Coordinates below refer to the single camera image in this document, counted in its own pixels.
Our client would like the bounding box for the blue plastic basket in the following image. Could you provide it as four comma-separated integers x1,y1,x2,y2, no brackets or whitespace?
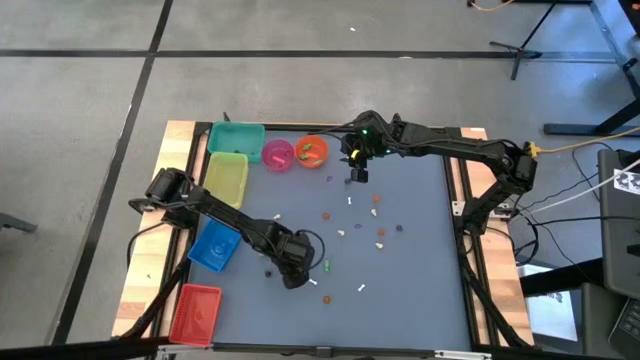
187,218,242,274

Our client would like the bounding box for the yellow-green plastic basket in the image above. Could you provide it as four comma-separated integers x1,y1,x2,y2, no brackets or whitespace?
202,151,250,210

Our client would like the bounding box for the teal plastic basket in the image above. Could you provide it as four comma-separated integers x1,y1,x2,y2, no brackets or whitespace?
207,121,266,165

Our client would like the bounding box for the orange plastic bowl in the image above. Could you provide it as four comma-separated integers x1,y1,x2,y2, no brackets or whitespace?
294,134,330,170

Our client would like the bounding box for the pink plastic bowl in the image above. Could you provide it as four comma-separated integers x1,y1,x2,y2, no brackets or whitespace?
260,138,296,174

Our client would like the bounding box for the blue-grey table mat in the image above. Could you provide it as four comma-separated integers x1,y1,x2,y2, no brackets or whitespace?
212,128,474,351

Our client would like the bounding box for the red plastic basket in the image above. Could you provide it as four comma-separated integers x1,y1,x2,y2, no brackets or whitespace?
168,283,223,347

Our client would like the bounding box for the black tripod stand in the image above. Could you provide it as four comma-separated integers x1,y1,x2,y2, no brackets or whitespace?
488,0,557,81

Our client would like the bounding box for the white paper sheet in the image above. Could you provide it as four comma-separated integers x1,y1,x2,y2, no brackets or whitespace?
519,264,579,342

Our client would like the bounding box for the white marker tag paper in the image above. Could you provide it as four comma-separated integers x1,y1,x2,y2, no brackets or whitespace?
613,168,640,196

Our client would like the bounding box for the dark grey cabinet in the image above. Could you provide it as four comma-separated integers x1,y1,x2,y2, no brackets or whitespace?
597,148,640,301

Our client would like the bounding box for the grey floor object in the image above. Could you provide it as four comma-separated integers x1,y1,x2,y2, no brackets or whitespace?
0,212,39,235

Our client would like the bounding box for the dark keyboard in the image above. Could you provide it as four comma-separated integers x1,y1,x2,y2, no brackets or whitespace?
607,294,640,359

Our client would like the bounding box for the black metal table frame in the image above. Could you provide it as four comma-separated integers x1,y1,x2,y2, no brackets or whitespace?
149,113,536,357

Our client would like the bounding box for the black cable conduit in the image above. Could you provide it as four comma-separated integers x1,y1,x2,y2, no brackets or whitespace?
459,239,534,349
117,234,196,341

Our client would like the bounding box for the thin yellow cable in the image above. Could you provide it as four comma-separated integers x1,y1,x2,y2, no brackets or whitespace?
467,0,516,12

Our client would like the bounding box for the yellow extension cord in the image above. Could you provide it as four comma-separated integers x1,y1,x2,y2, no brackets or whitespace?
538,127,640,154

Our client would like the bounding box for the black desk frame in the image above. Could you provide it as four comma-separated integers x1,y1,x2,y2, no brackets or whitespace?
543,0,640,137

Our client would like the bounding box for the white cable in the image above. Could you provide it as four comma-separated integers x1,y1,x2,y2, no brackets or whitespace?
529,158,640,215

